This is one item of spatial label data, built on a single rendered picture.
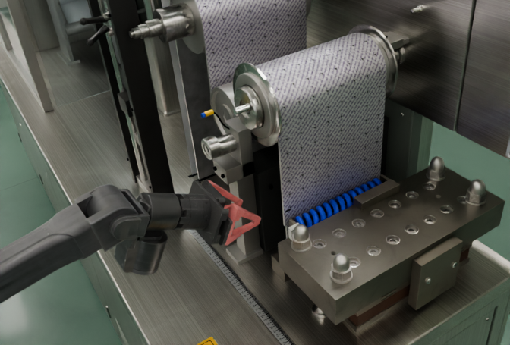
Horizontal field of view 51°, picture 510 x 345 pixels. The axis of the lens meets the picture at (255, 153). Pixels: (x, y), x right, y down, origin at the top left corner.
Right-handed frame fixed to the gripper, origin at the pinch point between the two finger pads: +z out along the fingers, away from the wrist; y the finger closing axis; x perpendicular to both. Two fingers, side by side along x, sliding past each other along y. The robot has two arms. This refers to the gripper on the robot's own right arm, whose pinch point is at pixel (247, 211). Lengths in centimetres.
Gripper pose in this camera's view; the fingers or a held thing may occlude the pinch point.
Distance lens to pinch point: 92.7
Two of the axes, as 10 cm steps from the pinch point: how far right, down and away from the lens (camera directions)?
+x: 3.1, -9.0, -2.9
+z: 7.9, 0.7, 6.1
